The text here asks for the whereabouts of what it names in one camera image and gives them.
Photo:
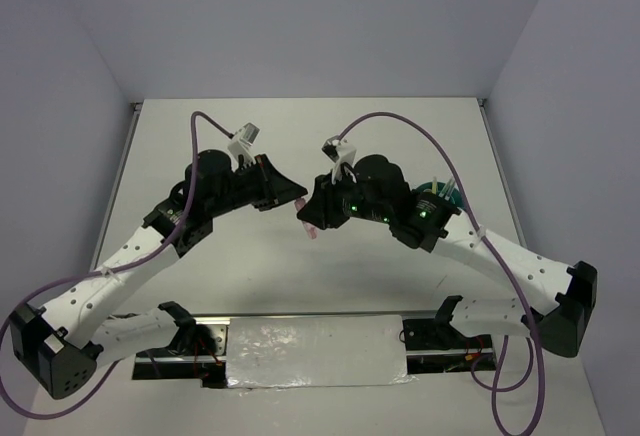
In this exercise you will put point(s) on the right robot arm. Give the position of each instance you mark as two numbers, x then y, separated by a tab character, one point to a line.
554	301

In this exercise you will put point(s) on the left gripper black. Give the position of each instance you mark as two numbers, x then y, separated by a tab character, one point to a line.
274	186

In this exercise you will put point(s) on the silver foil sheet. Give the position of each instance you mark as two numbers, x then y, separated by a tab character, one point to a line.
328	351

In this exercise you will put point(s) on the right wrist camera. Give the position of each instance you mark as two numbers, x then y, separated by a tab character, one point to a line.
341	153

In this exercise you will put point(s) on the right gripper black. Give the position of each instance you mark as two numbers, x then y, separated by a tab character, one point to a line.
321	210

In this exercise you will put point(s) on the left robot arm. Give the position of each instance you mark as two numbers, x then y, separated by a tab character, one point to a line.
63	342

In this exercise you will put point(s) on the pink highlighter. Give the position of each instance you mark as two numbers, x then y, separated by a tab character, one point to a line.
310	230

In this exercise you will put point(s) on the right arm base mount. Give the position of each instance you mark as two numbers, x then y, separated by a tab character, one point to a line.
431	349

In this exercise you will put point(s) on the green highlighter pen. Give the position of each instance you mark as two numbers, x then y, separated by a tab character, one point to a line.
445	191

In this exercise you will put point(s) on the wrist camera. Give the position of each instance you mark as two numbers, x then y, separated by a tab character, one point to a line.
240	145
341	153

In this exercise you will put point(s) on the teal round pen holder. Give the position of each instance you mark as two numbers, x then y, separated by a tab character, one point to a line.
456	196

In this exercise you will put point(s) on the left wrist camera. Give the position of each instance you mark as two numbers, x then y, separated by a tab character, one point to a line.
240	145

